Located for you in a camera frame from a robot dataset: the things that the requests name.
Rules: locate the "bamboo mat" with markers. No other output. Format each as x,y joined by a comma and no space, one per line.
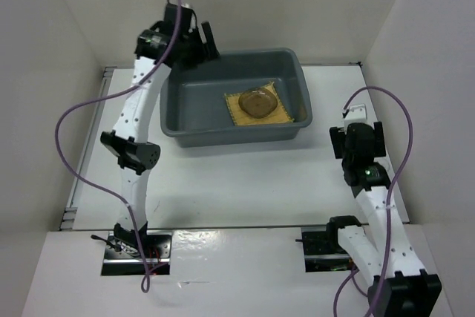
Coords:
257,106

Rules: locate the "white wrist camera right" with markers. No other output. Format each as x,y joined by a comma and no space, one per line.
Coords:
355,113

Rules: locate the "clear plate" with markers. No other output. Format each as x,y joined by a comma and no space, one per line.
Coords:
259,101

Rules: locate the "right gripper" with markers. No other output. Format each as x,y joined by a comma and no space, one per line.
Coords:
338,141

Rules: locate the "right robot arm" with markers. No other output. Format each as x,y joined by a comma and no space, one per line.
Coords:
398,282

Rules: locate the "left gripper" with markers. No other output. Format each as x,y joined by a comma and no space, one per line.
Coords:
185,64

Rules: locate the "grey plastic bin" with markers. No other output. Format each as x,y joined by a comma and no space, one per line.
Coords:
193,107

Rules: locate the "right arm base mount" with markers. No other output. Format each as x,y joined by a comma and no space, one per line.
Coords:
320,255

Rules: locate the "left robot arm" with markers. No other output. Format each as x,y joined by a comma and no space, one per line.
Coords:
172,42

